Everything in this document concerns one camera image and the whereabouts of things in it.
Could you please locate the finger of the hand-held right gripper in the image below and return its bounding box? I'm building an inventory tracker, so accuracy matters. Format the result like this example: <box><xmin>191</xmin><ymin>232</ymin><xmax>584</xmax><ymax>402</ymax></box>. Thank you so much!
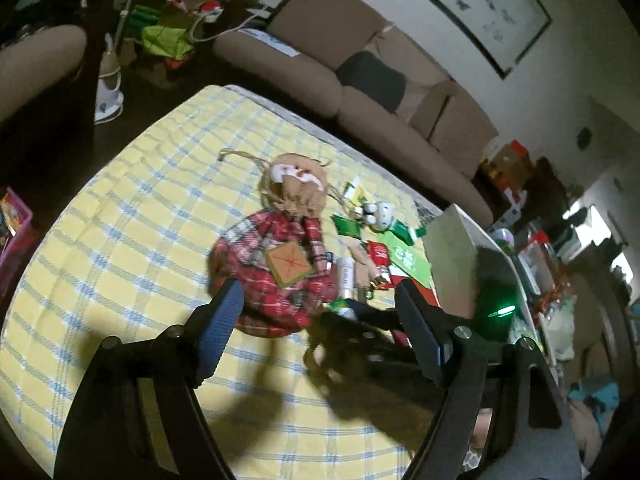
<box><xmin>320</xmin><ymin>310</ymin><xmax>404</xmax><ymax>334</ymax></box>
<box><xmin>305</xmin><ymin>332</ymin><xmax>431</xmax><ymax>390</ymax></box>

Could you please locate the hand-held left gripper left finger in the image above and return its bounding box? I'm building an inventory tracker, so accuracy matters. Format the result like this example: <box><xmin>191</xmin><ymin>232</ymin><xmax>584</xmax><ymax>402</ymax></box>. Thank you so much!
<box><xmin>52</xmin><ymin>278</ymin><xmax>246</xmax><ymax>480</ymax></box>

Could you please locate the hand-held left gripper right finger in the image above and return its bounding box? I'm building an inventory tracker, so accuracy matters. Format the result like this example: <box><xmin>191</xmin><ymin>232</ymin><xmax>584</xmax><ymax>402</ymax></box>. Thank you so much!
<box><xmin>394</xmin><ymin>279</ymin><xmax>583</xmax><ymax>480</ymax></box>

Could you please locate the green creamer packet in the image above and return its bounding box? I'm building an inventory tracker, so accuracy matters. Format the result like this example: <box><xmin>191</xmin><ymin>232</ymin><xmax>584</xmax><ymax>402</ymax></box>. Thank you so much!
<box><xmin>330</xmin><ymin>299</ymin><xmax>359</xmax><ymax>322</ymax></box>

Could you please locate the red envelope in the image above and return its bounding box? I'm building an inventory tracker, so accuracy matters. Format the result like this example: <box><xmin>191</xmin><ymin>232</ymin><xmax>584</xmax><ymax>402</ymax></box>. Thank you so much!
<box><xmin>390</xmin><ymin>267</ymin><xmax>441</xmax><ymax>307</ymax></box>

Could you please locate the white cosmetic tube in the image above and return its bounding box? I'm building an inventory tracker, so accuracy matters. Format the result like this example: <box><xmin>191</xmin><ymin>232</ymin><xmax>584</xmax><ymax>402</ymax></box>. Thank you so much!
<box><xmin>336</xmin><ymin>256</ymin><xmax>356</xmax><ymax>301</ymax></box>

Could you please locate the white storage box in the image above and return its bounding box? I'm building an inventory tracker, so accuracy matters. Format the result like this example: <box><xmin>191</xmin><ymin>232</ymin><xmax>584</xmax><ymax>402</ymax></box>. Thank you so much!
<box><xmin>422</xmin><ymin>203</ymin><xmax>547</xmax><ymax>357</ymax></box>

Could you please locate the tan cosmetic tube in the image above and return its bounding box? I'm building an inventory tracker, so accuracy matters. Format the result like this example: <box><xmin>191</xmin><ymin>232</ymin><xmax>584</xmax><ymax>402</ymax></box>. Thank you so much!
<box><xmin>350</xmin><ymin>245</ymin><xmax>374</xmax><ymax>292</ymax></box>

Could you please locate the red packet with white print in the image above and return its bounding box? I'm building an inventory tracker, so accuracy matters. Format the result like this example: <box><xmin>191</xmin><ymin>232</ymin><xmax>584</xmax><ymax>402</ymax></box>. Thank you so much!
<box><xmin>367</xmin><ymin>241</ymin><xmax>394</xmax><ymax>266</ymax></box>

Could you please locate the red plaid drawstring doll bag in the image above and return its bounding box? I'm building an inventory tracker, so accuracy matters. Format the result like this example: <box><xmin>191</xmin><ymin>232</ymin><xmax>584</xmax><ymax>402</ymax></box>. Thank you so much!
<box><xmin>207</xmin><ymin>148</ymin><xmax>346</xmax><ymax>339</ymax></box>

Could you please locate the small green packet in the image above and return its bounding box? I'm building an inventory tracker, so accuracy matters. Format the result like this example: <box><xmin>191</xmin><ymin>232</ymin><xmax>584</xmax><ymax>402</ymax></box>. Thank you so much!
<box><xmin>331</xmin><ymin>214</ymin><xmax>366</xmax><ymax>237</ymax></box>

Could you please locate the desktop with yellow checked cloth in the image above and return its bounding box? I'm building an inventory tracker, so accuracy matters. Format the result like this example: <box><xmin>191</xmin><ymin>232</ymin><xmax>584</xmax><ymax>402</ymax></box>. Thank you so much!
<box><xmin>0</xmin><ymin>85</ymin><xmax>481</xmax><ymax>480</ymax></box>

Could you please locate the large green packet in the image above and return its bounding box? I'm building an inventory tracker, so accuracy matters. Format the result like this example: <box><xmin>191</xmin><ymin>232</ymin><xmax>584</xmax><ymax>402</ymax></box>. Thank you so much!
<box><xmin>390</xmin><ymin>242</ymin><xmax>434</xmax><ymax>281</ymax></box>

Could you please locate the white cat figurine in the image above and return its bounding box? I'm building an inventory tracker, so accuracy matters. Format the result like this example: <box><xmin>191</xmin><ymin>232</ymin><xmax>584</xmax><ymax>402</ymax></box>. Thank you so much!
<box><xmin>360</xmin><ymin>201</ymin><xmax>399</xmax><ymax>231</ymax></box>

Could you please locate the small white yellow packet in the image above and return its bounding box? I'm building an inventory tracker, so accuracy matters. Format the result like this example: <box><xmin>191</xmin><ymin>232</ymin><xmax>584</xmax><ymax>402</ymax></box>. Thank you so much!
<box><xmin>345</xmin><ymin>177</ymin><xmax>369</xmax><ymax>206</ymax></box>

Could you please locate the orange cardboard box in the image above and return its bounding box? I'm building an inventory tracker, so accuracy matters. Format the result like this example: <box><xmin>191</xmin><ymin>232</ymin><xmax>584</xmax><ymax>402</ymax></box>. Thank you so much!
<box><xmin>482</xmin><ymin>140</ymin><xmax>534</xmax><ymax>191</ymax></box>

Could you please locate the pink box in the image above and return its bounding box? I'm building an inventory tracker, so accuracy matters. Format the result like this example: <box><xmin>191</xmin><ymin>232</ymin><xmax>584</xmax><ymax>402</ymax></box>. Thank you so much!
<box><xmin>0</xmin><ymin>187</ymin><xmax>39</xmax><ymax>287</ymax></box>

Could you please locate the black cushion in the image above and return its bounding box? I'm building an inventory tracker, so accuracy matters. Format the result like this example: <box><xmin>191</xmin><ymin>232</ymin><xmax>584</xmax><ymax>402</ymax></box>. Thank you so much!
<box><xmin>336</xmin><ymin>51</ymin><xmax>407</xmax><ymax>111</ymax></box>

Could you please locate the brown sofa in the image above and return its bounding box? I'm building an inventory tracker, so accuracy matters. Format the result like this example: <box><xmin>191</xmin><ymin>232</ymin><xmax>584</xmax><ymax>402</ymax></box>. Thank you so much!
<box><xmin>212</xmin><ymin>0</ymin><xmax>501</xmax><ymax>227</ymax></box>

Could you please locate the green bag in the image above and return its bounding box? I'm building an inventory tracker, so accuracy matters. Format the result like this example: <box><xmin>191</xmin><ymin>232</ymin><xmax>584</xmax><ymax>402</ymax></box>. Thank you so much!
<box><xmin>141</xmin><ymin>25</ymin><xmax>195</xmax><ymax>59</ymax></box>

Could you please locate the framed wall painting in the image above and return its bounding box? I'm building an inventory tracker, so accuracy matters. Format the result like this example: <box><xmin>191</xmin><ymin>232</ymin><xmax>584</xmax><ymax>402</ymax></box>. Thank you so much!
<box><xmin>375</xmin><ymin>0</ymin><xmax>554</xmax><ymax>79</ymax></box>

